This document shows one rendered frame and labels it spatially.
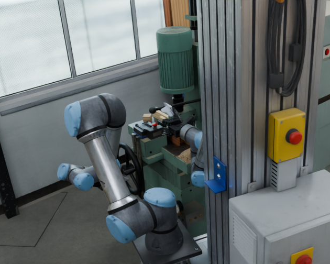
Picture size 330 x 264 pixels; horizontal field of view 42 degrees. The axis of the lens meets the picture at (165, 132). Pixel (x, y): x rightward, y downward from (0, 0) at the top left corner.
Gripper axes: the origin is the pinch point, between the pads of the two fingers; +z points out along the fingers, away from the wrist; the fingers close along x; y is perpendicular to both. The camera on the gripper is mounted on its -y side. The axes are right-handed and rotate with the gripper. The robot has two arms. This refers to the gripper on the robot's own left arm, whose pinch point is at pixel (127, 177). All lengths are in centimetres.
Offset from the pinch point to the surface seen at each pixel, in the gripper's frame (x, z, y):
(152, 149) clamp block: -5.0, 12.6, -15.3
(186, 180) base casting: 10.9, 27.9, -7.2
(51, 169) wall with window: -143, 30, 53
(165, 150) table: -0.7, 17.4, -17.3
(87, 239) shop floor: -72, 39, 74
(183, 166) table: 14.6, 18.6, -15.1
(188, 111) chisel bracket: -7.6, 28.0, -38.9
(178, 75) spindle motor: -4, 10, -55
